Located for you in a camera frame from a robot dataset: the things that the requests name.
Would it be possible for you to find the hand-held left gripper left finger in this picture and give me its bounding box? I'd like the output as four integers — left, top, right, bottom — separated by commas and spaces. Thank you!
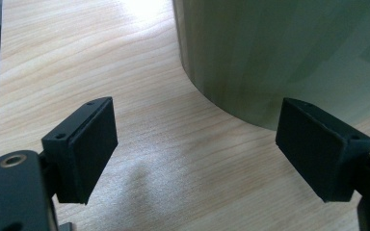
40, 95, 119, 205

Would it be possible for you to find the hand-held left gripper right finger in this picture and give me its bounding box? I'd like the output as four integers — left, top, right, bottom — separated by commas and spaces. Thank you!
275, 97, 370, 203

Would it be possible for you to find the green round bin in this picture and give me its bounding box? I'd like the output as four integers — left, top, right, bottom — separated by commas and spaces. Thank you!
172, 0, 370, 132

